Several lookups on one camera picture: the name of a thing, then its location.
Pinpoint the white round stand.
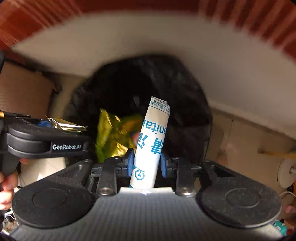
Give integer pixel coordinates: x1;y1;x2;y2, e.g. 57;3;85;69
277;159;296;189

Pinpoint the white paper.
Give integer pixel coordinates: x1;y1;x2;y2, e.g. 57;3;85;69
129;96;171;189

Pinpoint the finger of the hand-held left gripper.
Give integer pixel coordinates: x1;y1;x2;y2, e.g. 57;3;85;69
35;118;57;129

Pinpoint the wooden stick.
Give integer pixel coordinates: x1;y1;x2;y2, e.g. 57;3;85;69
258;149;296;159

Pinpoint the yellow green snack wrapper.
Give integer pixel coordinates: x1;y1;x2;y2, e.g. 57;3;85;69
95;108;144;164

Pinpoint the white cable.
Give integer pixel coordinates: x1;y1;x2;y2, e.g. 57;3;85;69
279;191;296;200

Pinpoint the teal printed packet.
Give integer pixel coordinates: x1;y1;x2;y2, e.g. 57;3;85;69
274;220;287;235

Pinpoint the brown ribbed panel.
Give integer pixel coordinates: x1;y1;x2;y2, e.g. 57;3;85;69
0;61;56;116

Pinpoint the white furniture side panel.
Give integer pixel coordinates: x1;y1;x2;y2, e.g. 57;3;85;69
11;10;296;139

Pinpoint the gold foil wrapper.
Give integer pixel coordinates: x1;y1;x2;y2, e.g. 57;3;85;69
45;115;89;133

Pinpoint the red plaid blanket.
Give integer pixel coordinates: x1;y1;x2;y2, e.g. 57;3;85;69
0;0;296;63

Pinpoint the black trash bag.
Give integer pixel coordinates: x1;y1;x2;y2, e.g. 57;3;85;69
63;54;213;165

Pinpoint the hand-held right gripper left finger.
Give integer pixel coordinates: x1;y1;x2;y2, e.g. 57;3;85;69
61;148;135;196

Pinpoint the person's left hand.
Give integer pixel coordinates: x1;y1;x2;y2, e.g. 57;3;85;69
0;158;29;210

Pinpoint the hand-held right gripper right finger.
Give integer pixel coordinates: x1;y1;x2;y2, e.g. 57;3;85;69
160;153;241;197

